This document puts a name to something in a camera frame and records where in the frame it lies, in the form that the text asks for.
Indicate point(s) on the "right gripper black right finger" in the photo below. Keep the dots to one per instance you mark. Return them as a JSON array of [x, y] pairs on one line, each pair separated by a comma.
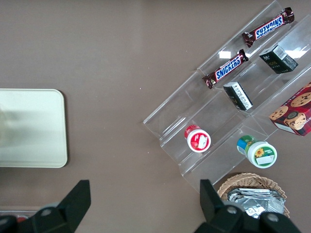
[[213, 208]]

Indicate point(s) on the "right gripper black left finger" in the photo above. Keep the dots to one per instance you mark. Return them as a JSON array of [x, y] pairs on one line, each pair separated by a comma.
[[70, 208]]

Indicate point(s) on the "small tan wicker basket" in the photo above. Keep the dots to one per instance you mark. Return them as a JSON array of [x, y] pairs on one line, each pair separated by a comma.
[[247, 179]]

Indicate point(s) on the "white rectangular plastic tray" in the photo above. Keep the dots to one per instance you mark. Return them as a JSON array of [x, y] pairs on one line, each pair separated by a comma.
[[34, 131]]

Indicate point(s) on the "silver foil packet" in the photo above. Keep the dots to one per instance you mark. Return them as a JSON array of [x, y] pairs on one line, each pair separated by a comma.
[[255, 204]]

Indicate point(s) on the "red round item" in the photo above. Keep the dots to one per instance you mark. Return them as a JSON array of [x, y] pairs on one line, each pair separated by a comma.
[[20, 219]]

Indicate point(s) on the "clear plastic container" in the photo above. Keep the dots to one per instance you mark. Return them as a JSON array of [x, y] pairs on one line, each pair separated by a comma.
[[9, 213]]

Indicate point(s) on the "red-lidded small jar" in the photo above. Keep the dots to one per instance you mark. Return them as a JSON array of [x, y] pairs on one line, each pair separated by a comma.
[[198, 140]]

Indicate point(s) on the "green-lidded sunflower jar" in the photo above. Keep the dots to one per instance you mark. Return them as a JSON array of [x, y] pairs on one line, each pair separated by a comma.
[[262, 153]]

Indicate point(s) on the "clear acrylic tiered display stand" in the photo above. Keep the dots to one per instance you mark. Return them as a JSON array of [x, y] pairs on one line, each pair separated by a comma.
[[170, 116]]

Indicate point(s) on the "black small carton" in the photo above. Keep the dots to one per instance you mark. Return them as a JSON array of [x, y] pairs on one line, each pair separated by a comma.
[[238, 95]]

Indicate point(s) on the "red chocolate chip cookie box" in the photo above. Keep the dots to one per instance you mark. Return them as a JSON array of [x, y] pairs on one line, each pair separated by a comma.
[[296, 114]]

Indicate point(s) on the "Snickers chocolate bar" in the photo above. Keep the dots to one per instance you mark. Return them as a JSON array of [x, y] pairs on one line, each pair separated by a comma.
[[268, 26], [227, 69]]

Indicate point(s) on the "dark green small carton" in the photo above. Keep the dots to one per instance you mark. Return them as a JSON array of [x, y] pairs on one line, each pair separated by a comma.
[[277, 60]]

